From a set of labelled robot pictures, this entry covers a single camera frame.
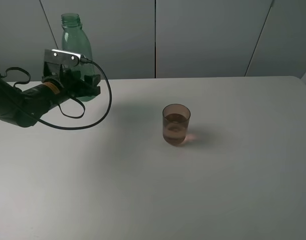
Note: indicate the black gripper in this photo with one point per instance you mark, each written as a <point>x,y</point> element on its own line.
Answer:
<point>60,81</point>

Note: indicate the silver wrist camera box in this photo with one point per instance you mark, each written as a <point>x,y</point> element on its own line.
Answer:
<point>61,57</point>

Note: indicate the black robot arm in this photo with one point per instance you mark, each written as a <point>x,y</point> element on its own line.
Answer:
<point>24,108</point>

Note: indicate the green transparent plastic bottle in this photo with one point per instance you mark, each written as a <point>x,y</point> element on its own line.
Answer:
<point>75,40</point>

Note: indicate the pink translucent plastic cup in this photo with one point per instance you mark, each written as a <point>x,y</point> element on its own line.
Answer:
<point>175,123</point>

